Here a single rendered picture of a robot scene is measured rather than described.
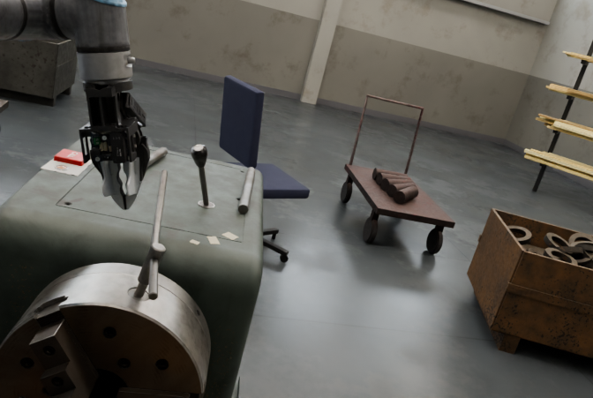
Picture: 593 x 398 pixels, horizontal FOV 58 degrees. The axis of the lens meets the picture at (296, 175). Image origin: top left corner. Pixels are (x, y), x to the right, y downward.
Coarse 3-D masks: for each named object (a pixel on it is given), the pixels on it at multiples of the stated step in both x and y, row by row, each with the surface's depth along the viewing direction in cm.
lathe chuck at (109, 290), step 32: (64, 288) 81; (96, 288) 79; (128, 288) 81; (160, 288) 84; (32, 320) 76; (96, 320) 76; (128, 320) 76; (160, 320) 78; (192, 320) 85; (0, 352) 77; (32, 352) 77; (96, 352) 78; (128, 352) 78; (160, 352) 78; (192, 352) 80; (0, 384) 78; (32, 384) 79; (96, 384) 88; (128, 384) 80; (160, 384) 80; (192, 384) 80
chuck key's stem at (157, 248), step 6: (156, 246) 78; (162, 246) 79; (150, 252) 78; (156, 252) 77; (162, 252) 78; (150, 258) 78; (156, 258) 78; (144, 264) 78; (144, 270) 78; (144, 276) 78; (144, 282) 79; (138, 288) 79; (144, 288) 79; (138, 294) 80
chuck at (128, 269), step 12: (96, 264) 87; (108, 264) 86; (120, 264) 87; (60, 276) 87; (72, 276) 84; (48, 288) 85; (168, 288) 86; (180, 288) 89; (192, 300) 89; (192, 312) 87; (204, 324) 90; (108, 372) 91
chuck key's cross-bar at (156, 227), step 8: (160, 184) 94; (160, 192) 92; (160, 200) 91; (160, 208) 89; (160, 216) 87; (160, 224) 86; (152, 232) 84; (152, 240) 82; (152, 264) 76; (152, 272) 74; (152, 280) 72; (152, 288) 70; (152, 296) 70
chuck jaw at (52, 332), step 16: (48, 320) 76; (64, 320) 76; (48, 336) 72; (64, 336) 74; (48, 352) 73; (64, 352) 73; (80, 352) 76; (48, 368) 74; (64, 368) 72; (80, 368) 75; (48, 384) 72; (64, 384) 72; (80, 384) 74
